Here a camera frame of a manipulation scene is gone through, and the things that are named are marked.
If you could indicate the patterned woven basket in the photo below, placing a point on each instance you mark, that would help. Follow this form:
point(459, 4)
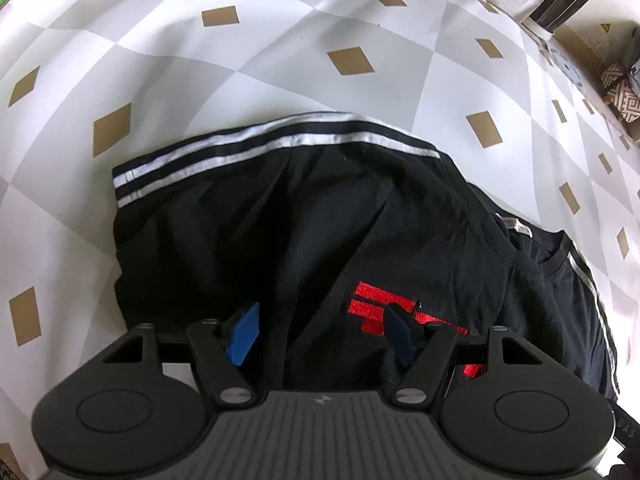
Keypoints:
point(622, 92)

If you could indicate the black t-shirt with red print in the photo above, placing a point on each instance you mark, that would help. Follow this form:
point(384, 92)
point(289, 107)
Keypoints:
point(300, 235)

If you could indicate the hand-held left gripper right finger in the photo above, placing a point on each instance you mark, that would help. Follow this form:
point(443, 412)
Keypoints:
point(400, 335)

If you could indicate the white blue round pad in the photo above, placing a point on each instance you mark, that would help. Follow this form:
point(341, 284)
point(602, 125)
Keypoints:
point(567, 67)

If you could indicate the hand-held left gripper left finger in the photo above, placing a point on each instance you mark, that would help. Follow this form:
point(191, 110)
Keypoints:
point(245, 332)

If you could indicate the black cylindrical tower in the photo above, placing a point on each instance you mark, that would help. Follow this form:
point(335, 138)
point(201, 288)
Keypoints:
point(565, 5)

